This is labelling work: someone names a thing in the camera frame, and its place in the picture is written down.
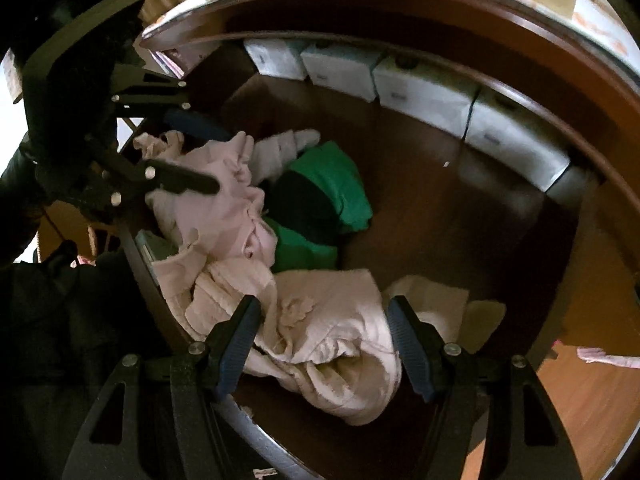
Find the cream underwear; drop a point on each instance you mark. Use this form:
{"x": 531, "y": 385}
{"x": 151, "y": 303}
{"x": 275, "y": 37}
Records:
{"x": 440, "y": 305}

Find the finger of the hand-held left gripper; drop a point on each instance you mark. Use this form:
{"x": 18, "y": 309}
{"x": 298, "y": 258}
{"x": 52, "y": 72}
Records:
{"x": 195, "y": 124}
{"x": 185, "y": 180}

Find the beige underwear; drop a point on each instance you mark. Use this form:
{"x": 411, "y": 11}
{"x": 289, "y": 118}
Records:
{"x": 325, "y": 320}

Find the white tissue pack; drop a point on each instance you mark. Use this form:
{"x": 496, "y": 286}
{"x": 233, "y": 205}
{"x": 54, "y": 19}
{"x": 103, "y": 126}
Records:
{"x": 425, "y": 95}
{"x": 275, "y": 60}
{"x": 515, "y": 140}
{"x": 340, "y": 72}

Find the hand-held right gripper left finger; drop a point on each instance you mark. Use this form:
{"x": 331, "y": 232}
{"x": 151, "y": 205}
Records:
{"x": 235, "y": 350}

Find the white rolled cloth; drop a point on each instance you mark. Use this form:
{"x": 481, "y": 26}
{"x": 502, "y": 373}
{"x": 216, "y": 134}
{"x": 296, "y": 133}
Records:
{"x": 285, "y": 147}

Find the pink striped bag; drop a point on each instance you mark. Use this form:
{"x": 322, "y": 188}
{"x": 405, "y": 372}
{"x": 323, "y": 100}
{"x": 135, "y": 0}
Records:
{"x": 172, "y": 60}

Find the pink cloth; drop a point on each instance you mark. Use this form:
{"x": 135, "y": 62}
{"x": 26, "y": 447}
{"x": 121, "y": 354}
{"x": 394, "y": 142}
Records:
{"x": 610, "y": 357}

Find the light blue packet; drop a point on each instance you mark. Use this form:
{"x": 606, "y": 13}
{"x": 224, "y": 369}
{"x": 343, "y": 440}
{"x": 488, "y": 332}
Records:
{"x": 152, "y": 247}

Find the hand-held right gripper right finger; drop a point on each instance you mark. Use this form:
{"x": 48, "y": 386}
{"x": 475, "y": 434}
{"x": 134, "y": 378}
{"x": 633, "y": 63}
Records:
{"x": 407, "y": 345}

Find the green underwear with black band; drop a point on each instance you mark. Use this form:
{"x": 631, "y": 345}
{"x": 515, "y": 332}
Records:
{"x": 330, "y": 180}

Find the pink underwear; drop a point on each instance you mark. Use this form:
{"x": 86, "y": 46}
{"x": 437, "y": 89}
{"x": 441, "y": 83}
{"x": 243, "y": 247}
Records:
{"x": 220, "y": 220}

